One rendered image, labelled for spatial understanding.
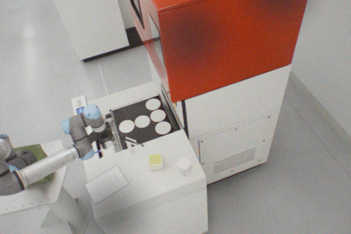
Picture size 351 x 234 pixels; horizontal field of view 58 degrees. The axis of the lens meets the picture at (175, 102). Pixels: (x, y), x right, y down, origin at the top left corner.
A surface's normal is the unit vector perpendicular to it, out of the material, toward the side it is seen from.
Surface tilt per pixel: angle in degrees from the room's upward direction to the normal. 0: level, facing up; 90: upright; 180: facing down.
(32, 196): 0
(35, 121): 0
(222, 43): 90
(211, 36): 90
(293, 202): 0
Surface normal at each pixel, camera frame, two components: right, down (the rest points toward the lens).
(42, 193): -0.09, -0.64
